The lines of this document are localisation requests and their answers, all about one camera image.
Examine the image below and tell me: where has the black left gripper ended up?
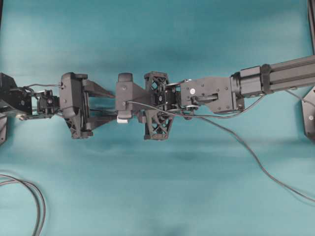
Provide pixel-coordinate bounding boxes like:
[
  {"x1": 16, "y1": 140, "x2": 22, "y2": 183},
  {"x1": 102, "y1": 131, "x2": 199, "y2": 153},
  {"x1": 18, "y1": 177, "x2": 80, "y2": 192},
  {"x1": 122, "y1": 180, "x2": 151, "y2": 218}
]
[{"x1": 59, "y1": 72, "x2": 117, "y2": 139}]

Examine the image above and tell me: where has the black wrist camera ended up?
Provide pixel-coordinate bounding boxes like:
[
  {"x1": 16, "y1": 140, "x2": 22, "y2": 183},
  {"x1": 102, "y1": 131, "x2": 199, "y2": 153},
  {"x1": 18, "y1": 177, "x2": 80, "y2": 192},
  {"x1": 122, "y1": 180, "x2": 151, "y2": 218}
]
[
  {"x1": 115, "y1": 73, "x2": 133, "y2": 119},
  {"x1": 59, "y1": 72, "x2": 88, "y2": 118}
]

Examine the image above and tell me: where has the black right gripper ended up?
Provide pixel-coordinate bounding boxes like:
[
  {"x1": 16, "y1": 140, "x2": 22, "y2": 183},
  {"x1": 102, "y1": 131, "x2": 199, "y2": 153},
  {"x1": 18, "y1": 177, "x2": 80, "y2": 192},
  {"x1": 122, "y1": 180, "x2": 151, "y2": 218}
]
[{"x1": 132, "y1": 71, "x2": 174, "y2": 140}]

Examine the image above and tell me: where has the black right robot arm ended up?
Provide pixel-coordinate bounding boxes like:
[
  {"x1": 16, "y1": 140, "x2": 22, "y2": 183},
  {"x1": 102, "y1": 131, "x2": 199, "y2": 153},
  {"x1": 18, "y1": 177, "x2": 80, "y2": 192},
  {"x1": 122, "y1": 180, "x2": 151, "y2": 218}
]
[{"x1": 126, "y1": 56, "x2": 315, "y2": 139}]

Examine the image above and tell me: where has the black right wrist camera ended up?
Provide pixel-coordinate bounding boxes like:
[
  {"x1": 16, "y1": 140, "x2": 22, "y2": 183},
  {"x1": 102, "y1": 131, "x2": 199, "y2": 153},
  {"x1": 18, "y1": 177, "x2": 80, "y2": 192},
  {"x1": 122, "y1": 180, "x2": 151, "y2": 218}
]
[{"x1": 59, "y1": 72, "x2": 88, "y2": 118}]

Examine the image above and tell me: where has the black male USB cable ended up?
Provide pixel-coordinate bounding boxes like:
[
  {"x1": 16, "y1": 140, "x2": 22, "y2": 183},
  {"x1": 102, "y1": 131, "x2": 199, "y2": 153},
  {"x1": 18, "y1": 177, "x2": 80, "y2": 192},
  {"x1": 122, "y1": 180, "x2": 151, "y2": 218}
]
[{"x1": 196, "y1": 115, "x2": 315, "y2": 201}]

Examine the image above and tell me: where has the white clamp vise with screw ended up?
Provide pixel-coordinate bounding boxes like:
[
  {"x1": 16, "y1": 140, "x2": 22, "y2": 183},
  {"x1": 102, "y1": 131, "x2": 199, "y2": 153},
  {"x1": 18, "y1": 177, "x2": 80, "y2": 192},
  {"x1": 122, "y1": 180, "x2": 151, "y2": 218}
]
[{"x1": 116, "y1": 117, "x2": 129, "y2": 124}]

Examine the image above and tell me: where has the black frame post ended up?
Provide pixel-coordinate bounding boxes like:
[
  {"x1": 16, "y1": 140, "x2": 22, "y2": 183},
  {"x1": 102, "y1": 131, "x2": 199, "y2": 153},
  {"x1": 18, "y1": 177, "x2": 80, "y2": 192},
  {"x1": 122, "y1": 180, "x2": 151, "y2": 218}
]
[{"x1": 307, "y1": 0, "x2": 315, "y2": 54}]

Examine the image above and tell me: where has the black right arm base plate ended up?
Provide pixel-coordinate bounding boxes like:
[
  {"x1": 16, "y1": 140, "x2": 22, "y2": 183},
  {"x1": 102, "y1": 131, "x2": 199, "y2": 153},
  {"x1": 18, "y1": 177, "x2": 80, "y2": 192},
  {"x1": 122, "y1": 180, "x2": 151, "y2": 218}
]
[{"x1": 302, "y1": 87, "x2": 315, "y2": 142}]

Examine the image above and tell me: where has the black female USB cable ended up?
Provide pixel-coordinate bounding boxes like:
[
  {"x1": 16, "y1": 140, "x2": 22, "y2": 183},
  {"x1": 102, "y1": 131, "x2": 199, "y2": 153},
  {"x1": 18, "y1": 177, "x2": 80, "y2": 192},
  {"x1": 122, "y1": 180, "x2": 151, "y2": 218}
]
[{"x1": 53, "y1": 109, "x2": 119, "y2": 117}]

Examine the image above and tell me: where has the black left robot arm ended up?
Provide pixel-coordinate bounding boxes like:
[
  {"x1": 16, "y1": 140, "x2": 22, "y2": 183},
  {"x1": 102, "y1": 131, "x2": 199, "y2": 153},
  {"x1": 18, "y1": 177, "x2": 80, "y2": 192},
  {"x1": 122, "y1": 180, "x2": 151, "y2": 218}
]
[{"x1": 0, "y1": 72, "x2": 117, "y2": 143}]

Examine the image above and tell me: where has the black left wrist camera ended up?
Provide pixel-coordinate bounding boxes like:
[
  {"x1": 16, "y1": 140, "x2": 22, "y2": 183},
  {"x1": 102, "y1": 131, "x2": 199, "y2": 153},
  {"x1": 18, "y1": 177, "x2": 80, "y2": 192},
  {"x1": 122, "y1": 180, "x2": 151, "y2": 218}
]
[{"x1": 115, "y1": 73, "x2": 133, "y2": 119}]

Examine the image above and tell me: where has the thin black camera cable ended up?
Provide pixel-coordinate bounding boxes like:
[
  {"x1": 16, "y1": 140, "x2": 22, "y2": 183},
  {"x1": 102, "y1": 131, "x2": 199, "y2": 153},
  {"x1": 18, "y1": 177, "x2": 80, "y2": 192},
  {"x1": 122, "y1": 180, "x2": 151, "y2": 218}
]
[{"x1": 123, "y1": 89, "x2": 268, "y2": 120}]

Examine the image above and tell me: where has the black loose cable loop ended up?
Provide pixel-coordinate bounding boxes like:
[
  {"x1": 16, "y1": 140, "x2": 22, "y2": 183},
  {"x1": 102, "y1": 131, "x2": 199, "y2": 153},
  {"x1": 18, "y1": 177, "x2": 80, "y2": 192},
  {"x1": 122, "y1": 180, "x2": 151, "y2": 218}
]
[{"x1": 0, "y1": 174, "x2": 47, "y2": 236}]

